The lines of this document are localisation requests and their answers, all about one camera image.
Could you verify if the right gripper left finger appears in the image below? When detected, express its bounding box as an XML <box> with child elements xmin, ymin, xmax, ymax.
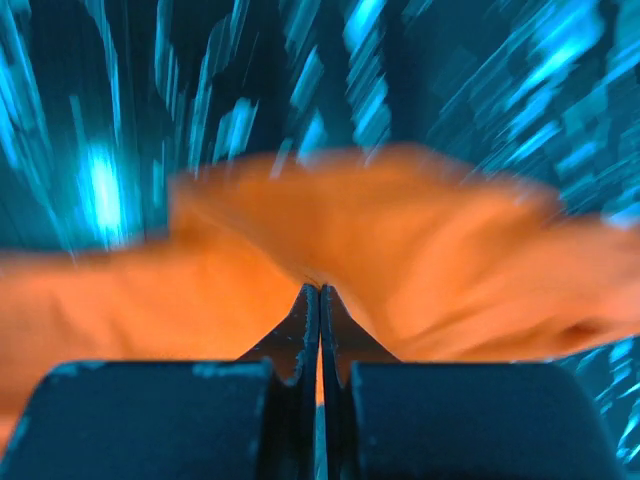
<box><xmin>1</xmin><ymin>286</ymin><xmax>319</xmax><ymax>480</ymax></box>

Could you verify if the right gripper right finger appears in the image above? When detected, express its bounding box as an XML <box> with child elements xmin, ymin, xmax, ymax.
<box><xmin>320</xmin><ymin>287</ymin><xmax>626</xmax><ymax>479</ymax></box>

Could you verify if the orange t shirt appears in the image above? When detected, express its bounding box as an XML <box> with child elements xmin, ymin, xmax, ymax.
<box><xmin>1</xmin><ymin>145</ymin><xmax>639</xmax><ymax>440</ymax></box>

